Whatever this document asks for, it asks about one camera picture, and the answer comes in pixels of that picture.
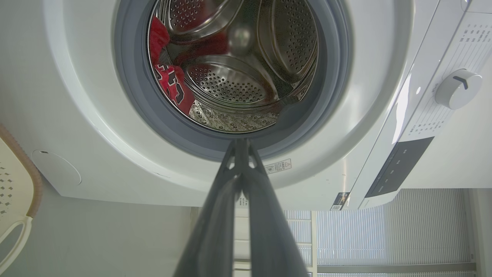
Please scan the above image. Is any red basketball jersey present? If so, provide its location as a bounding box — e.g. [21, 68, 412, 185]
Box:
[148, 16, 230, 116]

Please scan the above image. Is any round white filter cover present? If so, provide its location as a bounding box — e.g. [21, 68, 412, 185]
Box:
[32, 150, 82, 186]

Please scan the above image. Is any white front-load washing machine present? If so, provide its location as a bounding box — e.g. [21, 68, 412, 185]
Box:
[0, 0, 492, 211]

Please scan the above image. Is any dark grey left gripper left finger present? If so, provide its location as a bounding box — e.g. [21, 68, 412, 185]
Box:
[173, 139, 242, 277]

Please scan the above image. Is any dark grey appliance control panel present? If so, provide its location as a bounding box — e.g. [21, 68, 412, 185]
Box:
[364, 137, 435, 199]

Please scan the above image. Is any grey rubber door seal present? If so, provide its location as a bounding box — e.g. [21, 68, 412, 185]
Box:
[114, 0, 352, 162]

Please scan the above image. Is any cream perforated laundry basket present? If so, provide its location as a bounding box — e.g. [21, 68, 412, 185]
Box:
[0, 125, 43, 274]

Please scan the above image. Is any black QR code sticker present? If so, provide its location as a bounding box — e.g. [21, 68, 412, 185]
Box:
[330, 192, 351, 211]

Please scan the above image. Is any white warning triangle sticker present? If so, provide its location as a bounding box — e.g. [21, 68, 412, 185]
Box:
[264, 159, 292, 174]

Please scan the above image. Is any white round control knob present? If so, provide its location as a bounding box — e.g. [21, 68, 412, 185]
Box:
[435, 69, 483, 110]

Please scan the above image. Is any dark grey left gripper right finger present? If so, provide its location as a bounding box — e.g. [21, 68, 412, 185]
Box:
[241, 138, 310, 277]

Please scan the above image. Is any white metal rack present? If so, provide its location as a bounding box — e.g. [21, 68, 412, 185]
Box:
[233, 208, 319, 277]

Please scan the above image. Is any stainless steel washing machine drum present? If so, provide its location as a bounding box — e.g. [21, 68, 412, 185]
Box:
[147, 0, 319, 133]

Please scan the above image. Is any grey window blind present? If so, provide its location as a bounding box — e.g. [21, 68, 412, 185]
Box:
[284, 189, 477, 277]

